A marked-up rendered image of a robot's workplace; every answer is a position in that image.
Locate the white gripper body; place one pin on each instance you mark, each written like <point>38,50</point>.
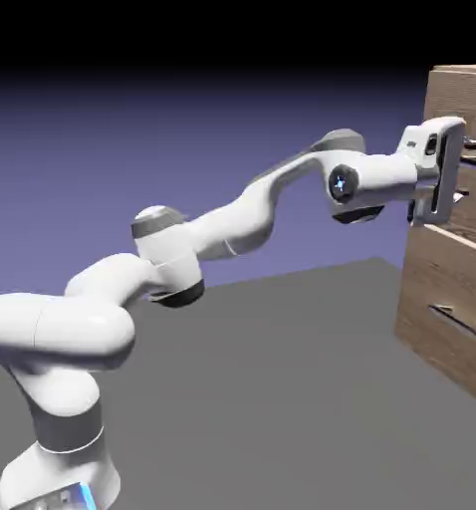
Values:
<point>450,179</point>

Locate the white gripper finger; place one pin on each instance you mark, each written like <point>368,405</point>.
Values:
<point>470,142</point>
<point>460,196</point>

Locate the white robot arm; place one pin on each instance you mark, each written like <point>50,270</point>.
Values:
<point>82,322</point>

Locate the wooden drawer front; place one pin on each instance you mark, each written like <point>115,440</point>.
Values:
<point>475,101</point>
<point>433,279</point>

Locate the light wooden cabinet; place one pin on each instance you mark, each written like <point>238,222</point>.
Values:
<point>466,69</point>

